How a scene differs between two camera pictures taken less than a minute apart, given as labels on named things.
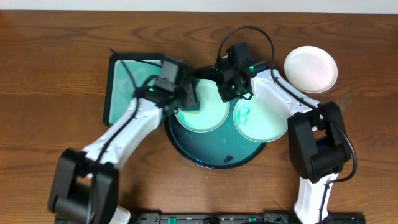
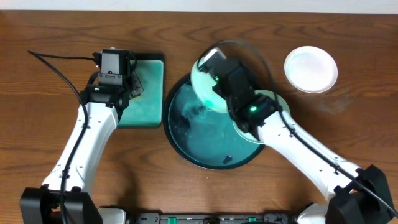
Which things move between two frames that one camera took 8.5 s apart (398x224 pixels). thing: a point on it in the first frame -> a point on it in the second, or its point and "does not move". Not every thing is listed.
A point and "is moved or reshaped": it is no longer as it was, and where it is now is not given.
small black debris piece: x=229 y=158 does not move
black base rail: x=242 y=218 does not move
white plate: x=311 y=69 does not move
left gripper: x=189 y=94 -> x=135 y=86
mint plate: x=214 y=111 is moved or reshaped
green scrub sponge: x=194 y=109 is moved or reshaped
